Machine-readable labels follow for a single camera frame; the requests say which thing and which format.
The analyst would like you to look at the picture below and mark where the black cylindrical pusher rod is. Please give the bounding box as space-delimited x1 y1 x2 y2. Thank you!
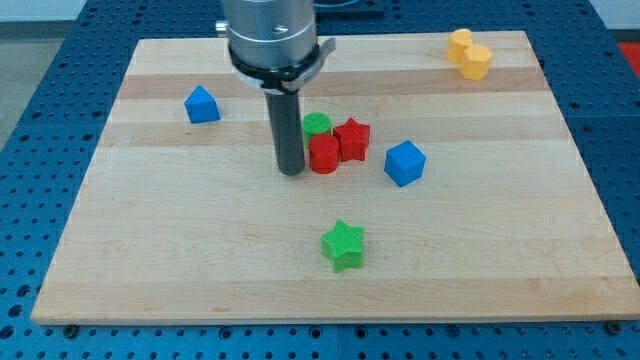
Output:
265 92 305 176

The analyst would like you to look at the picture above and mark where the red cylinder block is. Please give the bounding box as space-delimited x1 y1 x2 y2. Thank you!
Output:
308 133 339 174

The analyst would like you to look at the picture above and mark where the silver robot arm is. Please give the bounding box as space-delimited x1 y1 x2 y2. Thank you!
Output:
222 0 324 176

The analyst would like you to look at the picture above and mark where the red star block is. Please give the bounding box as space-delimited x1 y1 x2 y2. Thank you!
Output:
333 118 371 162

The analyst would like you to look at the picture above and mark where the green star block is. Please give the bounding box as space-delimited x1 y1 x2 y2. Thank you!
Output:
321 219 364 273

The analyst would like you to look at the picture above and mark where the green cylinder block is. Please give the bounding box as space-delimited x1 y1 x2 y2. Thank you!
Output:
302 112 332 145

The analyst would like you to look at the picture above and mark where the blue pentagon block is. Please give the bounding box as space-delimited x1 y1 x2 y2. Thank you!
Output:
184 85 221 124

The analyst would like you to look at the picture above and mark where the blue cube block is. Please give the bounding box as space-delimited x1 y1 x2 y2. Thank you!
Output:
384 140 426 187

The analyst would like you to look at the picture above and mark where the yellow heart block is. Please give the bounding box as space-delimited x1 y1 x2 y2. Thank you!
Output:
446 28 473 64

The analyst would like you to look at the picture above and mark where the yellow hexagon block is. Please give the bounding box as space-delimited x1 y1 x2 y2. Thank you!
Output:
459 44 493 80

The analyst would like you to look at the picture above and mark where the wooden board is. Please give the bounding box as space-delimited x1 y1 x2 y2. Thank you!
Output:
32 31 639 325

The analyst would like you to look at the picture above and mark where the black clamp ring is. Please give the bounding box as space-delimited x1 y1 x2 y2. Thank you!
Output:
227 37 337 96

